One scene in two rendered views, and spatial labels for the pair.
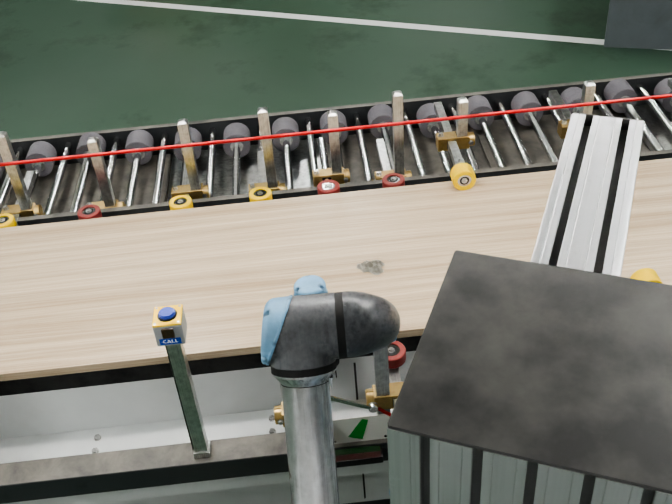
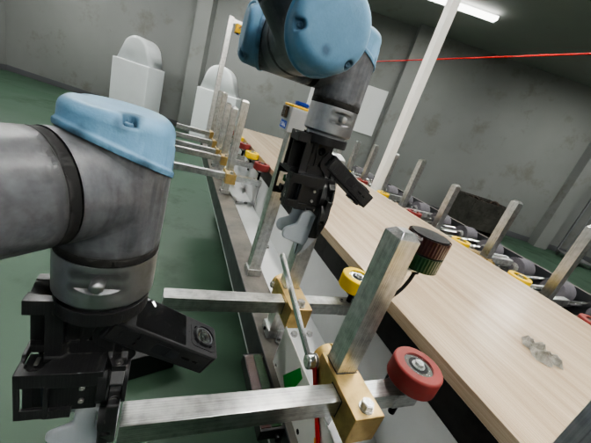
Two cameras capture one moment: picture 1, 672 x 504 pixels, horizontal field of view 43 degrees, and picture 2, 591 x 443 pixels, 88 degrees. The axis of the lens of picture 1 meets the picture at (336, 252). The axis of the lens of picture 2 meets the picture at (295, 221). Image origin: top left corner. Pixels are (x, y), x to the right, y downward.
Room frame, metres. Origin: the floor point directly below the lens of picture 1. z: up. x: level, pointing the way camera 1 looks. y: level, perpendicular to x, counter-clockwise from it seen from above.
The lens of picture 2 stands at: (1.27, -0.39, 1.21)
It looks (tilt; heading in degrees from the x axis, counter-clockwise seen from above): 20 degrees down; 66
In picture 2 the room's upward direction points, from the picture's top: 19 degrees clockwise
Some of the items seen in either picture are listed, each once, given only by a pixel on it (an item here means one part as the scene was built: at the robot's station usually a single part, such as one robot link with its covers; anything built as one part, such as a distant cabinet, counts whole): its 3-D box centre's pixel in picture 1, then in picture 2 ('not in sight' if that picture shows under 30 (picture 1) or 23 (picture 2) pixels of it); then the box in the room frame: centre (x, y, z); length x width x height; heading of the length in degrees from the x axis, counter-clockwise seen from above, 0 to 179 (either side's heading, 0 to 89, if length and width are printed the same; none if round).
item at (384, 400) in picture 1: (390, 395); (344, 387); (1.56, -0.11, 0.85); 0.14 x 0.06 x 0.05; 92
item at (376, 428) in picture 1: (374, 427); (298, 400); (1.53, -0.06, 0.75); 0.26 x 0.01 x 0.10; 92
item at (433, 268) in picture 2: not in sight; (419, 257); (1.61, -0.09, 1.08); 0.06 x 0.06 x 0.02
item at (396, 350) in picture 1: (391, 363); (404, 388); (1.67, -0.13, 0.85); 0.08 x 0.08 x 0.11
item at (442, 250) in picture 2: not in sight; (426, 242); (1.61, -0.09, 1.10); 0.06 x 0.06 x 0.02
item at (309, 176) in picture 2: not in sight; (310, 171); (1.47, 0.06, 1.13); 0.09 x 0.08 x 0.12; 1
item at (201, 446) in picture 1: (187, 397); (270, 207); (1.54, 0.42, 0.93); 0.05 x 0.05 x 0.45; 2
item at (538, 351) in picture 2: (371, 264); (543, 349); (2.04, -0.10, 0.91); 0.09 x 0.07 x 0.02; 68
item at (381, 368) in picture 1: (382, 389); (341, 362); (1.56, -0.09, 0.87); 0.04 x 0.04 x 0.48; 2
